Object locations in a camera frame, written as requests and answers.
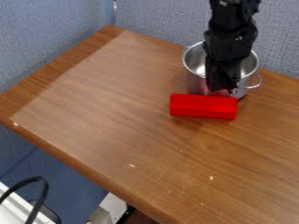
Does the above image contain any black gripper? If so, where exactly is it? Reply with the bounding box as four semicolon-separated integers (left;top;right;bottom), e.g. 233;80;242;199
202;25;257;92

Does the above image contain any white table frame part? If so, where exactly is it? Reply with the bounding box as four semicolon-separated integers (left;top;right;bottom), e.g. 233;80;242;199
85;193;126;224

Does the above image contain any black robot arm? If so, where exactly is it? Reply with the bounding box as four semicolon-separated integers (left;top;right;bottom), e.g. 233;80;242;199
202;0;260;92

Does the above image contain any black cable loop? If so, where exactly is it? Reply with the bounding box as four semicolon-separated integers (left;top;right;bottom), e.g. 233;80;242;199
0;176;50;224

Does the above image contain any red plastic block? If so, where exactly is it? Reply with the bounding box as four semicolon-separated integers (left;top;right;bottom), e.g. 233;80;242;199
169;94;238;119

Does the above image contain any metal pot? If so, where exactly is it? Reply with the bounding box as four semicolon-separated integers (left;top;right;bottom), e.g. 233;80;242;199
181;42;262;99

